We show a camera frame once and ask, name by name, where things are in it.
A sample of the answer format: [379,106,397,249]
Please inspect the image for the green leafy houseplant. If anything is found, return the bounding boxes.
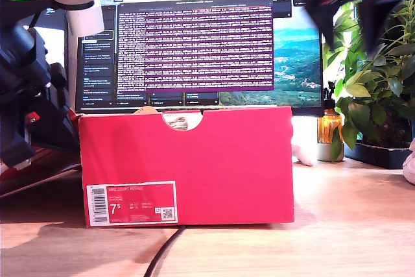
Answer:
[321,0,415,163]

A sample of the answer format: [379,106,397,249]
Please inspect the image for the red Nike shoebox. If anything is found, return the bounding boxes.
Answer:
[77,104,295,228]

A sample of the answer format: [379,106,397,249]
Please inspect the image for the wide black computer monitor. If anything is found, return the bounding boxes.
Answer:
[75,0,326,117]

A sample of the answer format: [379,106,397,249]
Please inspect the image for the small pale plant pot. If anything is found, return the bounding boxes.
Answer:
[316,142,345,163]

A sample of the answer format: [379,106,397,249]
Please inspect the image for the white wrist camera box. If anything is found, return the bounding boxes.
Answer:
[48,0,105,37]

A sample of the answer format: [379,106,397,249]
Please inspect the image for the tan packing paper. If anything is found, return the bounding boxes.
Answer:
[132,106,160,115]

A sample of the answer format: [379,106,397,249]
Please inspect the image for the amber pump bottle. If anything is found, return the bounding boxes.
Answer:
[317,80,344,144]

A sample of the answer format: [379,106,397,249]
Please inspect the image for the black cable on table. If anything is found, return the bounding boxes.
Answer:
[144,224,187,277]

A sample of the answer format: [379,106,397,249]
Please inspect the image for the red Nike shoebox lid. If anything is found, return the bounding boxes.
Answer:
[0,108,82,199]

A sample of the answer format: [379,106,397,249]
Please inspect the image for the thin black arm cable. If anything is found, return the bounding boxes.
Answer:
[29,10,43,29]

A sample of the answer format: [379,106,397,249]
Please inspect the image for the white leather sneaker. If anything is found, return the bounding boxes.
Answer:
[163,112,192,131]
[401,139,415,186]

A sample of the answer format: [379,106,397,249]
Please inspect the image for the dark planter tray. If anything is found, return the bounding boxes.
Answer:
[344,140,412,170]

